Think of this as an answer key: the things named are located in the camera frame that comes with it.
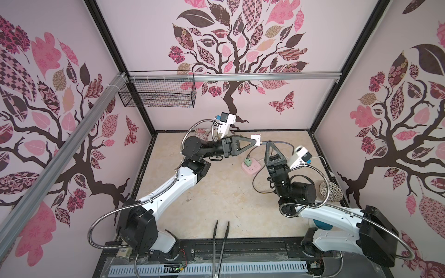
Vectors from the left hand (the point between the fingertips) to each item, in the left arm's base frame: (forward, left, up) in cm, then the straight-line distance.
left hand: (255, 146), depth 54 cm
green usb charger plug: (+20, -3, -38) cm, 43 cm away
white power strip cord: (+27, -53, -46) cm, 75 cm away
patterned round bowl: (+2, -47, -42) cm, 63 cm away
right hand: (-1, -5, +2) cm, 5 cm away
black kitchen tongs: (-30, +14, -42) cm, 54 cm away
